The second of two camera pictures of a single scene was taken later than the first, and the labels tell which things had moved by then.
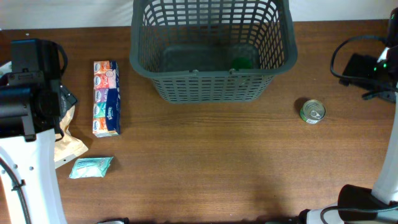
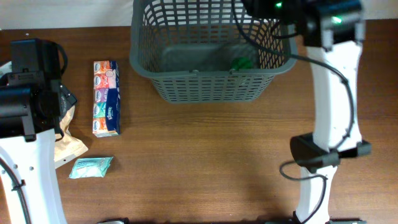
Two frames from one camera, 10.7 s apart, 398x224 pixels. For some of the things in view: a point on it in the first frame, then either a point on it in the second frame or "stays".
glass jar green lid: x=242 y=63 stays
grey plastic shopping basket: x=211 y=51 stays
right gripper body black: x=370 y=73 to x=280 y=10
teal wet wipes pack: x=89 y=167 stays
